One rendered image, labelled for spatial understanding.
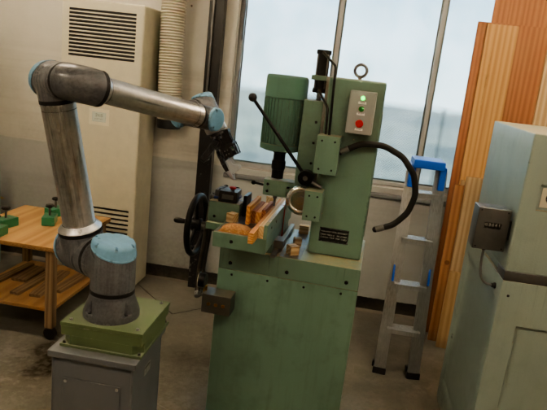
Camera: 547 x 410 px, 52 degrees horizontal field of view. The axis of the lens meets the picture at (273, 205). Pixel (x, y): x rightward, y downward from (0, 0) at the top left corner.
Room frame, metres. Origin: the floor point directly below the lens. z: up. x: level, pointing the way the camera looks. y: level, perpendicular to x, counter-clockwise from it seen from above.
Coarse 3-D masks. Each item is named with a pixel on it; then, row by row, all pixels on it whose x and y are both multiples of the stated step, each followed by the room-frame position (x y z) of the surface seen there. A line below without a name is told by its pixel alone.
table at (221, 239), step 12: (240, 216) 2.32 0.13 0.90; (288, 216) 2.54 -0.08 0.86; (216, 228) 2.28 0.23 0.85; (252, 228) 2.17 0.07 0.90; (276, 228) 2.23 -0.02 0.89; (216, 240) 2.06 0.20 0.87; (228, 240) 2.06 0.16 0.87; (240, 240) 2.05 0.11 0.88; (264, 240) 2.03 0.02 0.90; (264, 252) 2.03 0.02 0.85
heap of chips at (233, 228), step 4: (228, 224) 2.10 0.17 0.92; (232, 224) 2.10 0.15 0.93; (236, 224) 2.10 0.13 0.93; (240, 224) 2.11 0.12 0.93; (224, 228) 2.08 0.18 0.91; (228, 228) 2.08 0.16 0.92; (232, 228) 2.08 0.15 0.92; (236, 228) 2.08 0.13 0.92; (240, 228) 2.08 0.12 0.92; (244, 228) 2.08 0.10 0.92; (248, 228) 2.10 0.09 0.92; (228, 232) 2.07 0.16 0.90; (232, 232) 2.07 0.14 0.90; (236, 232) 2.06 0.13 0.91; (240, 232) 2.06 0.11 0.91; (244, 232) 2.06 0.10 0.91; (248, 232) 2.07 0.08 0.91
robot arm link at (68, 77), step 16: (64, 64) 1.74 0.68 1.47; (80, 64) 1.77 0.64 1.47; (64, 80) 1.71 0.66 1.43; (80, 80) 1.71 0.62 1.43; (96, 80) 1.73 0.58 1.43; (112, 80) 1.81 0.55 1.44; (64, 96) 1.73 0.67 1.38; (80, 96) 1.72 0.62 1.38; (96, 96) 1.73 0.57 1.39; (112, 96) 1.79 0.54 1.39; (128, 96) 1.83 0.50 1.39; (144, 96) 1.89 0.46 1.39; (160, 96) 1.95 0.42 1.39; (144, 112) 1.92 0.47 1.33; (160, 112) 1.95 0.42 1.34; (176, 112) 2.00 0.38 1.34; (192, 112) 2.06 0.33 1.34; (208, 112) 2.12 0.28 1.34; (208, 128) 2.13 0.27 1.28
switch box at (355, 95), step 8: (352, 96) 2.16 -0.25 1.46; (360, 96) 2.16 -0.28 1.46; (368, 96) 2.15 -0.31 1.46; (376, 96) 2.15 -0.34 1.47; (352, 104) 2.16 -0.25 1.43; (360, 104) 2.16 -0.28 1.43; (368, 104) 2.15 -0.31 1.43; (352, 112) 2.16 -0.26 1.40; (360, 112) 2.16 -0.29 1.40; (368, 112) 2.15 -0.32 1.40; (352, 120) 2.16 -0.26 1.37; (368, 120) 2.15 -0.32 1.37; (352, 128) 2.16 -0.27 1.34; (360, 128) 2.15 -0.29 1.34; (368, 128) 2.15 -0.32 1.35
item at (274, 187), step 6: (264, 180) 2.35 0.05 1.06; (270, 180) 2.35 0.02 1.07; (276, 180) 2.35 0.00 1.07; (282, 180) 2.36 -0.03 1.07; (288, 180) 2.38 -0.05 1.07; (294, 180) 2.39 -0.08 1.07; (264, 186) 2.35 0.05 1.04; (270, 186) 2.35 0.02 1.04; (276, 186) 2.34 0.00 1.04; (282, 186) 2.34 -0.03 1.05; (264, 192) 2.35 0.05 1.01; (270, 192) 2.35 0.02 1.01; (276, 192) 2.34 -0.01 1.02; (282, 192) 2.34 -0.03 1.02
